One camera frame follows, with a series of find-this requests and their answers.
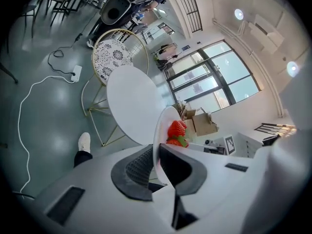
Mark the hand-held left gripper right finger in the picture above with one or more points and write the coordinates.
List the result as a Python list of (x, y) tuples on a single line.
[(181, 169)]

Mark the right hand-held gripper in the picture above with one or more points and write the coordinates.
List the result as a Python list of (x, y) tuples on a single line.
[(229, 144)]

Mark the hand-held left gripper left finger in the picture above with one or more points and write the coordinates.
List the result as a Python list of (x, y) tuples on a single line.
[(136, 172)]

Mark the white plate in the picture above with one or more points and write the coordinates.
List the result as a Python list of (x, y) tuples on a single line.
[(162, 128)]

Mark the white cabinet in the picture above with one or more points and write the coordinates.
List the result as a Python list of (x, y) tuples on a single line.
[(249, 145)]

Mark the red strawberry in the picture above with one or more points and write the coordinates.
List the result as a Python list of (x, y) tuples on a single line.
[(176, 128), (177, 142)]

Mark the cardboard box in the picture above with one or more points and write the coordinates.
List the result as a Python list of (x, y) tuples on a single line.
[(189, 121), (203, 124)]

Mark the black rack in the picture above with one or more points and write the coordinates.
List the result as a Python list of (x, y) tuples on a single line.
[(275, 128)]

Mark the person's leg in dark trousers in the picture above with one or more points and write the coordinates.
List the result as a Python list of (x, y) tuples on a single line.
[(82, 158)]

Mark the person's white shoe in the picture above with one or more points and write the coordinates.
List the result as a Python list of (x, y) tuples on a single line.
[(84, 141)]

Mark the white round table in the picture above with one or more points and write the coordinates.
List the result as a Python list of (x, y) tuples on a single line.
[(131, 101)]

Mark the round ceiling light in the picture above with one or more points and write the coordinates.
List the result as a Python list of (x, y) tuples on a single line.
[(239, 14), (293, 68)]

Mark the clothes rack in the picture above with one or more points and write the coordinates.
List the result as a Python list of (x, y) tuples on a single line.
[(168, 51)]

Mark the white power strip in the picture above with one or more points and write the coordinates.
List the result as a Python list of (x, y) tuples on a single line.
[(76, 73)]

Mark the gold chair with patterned cushion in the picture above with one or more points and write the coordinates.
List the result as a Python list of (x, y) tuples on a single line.
[(111, 57)]

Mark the black railing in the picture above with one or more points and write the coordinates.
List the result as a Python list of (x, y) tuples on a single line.
[(191, 7)]

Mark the grey shell chair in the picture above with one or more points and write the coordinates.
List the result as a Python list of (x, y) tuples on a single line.
[(114, 8)]

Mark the glass door with dark frame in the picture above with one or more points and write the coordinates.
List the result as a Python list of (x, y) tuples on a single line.
[(212, 77)]

